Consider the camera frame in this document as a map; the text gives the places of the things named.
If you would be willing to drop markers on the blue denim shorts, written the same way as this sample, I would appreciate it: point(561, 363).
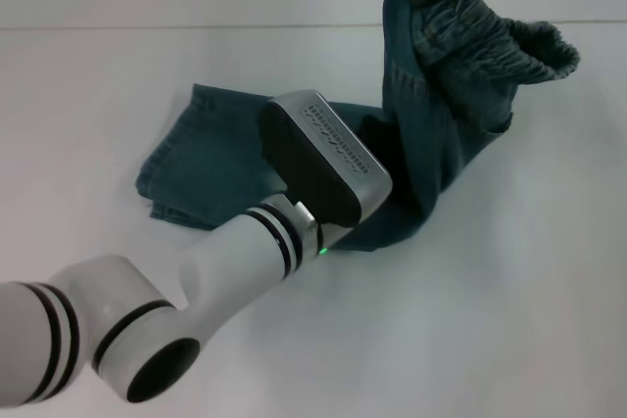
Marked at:
point(441, 95)

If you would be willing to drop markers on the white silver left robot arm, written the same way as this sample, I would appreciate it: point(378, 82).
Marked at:
point(235, 251)

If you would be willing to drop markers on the silver black wrist camera box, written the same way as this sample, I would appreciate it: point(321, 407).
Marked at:
point(313, 163)

